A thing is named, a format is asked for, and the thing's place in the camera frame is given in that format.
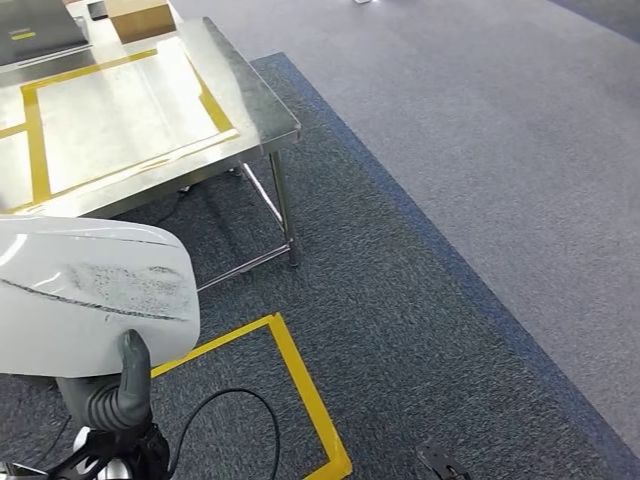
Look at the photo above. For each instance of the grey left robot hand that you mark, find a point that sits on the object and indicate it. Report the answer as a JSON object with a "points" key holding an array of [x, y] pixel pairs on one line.
{"points": [[110, 404]]}

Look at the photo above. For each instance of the white plastic car part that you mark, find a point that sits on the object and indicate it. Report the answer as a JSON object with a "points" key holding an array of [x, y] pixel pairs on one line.
{"points": [[75, 298]]}

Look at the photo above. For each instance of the stainless steel workbench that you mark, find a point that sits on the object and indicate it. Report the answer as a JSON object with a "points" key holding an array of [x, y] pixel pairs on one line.
{"points": [[125, 119]]}

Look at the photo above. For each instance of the yellow floor tape square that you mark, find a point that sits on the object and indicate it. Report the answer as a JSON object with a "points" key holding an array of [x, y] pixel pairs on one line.
{"points": [[305, 391]]}

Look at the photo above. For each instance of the grey laptop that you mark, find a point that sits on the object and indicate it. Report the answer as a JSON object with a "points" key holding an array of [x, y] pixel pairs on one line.
{"points": [[40, 30]]}

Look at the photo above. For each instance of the brown cardboard box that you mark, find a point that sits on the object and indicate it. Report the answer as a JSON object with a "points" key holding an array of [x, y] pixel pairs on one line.
{"points": [[143, 20]]}

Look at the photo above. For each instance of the black smartphone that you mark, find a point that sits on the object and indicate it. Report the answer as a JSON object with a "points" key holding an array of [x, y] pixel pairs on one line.
{"points": [[97, 9]]}

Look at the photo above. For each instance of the black right robot foot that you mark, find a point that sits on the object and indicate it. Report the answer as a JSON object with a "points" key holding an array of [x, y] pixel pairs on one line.
{"points": [[442, 464]]}

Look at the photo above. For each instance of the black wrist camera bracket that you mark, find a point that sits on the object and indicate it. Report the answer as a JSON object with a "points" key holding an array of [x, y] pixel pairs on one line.
{"points": [[150, 457]]}

